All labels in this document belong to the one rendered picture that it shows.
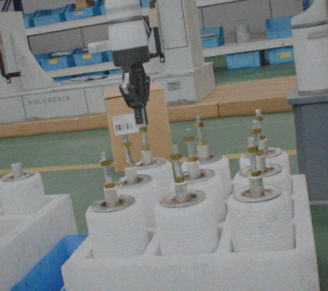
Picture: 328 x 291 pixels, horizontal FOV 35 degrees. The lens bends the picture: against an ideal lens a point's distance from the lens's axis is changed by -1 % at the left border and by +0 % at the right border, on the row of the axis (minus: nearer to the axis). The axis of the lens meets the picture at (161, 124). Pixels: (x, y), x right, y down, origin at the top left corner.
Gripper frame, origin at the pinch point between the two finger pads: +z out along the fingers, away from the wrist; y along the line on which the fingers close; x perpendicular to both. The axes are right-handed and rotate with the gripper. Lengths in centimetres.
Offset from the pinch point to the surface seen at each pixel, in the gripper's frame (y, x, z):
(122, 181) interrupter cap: -11.6, 1.4, 9.9
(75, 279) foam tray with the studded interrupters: -31.8, 3.3, 19.3
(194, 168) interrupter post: -12.0, -13.1, 8.3
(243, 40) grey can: 463, 46, 7
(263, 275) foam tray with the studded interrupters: -29.7, -25.9, 19.7
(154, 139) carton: 89, 30, 25
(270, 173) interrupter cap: -12.6, -26.3, 9.8
